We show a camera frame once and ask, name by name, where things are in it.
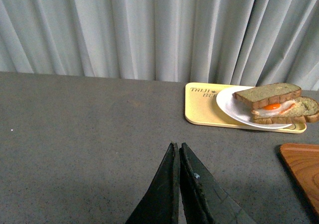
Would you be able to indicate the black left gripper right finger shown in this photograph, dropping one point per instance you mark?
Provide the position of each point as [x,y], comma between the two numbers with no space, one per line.
[204,201]

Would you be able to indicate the yellow bear tray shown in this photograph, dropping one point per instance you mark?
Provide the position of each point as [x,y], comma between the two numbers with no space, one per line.
[201,109]

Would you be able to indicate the bread slice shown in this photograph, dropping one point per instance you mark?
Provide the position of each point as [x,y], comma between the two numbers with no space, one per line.
[261,96]
[304,110]

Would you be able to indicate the fried egg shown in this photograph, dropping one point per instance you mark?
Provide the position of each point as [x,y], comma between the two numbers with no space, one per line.
[274,109]

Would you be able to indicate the brown wooden tray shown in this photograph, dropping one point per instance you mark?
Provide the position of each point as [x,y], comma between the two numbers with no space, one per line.
[302,161]

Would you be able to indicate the white round plate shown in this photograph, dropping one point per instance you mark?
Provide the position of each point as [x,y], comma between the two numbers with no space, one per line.
[239,111]

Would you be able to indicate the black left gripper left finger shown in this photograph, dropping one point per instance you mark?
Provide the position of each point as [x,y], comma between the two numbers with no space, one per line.
[160,204]

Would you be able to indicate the grey pleated curtain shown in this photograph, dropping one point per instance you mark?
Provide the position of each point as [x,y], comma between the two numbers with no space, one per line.
[238,42]

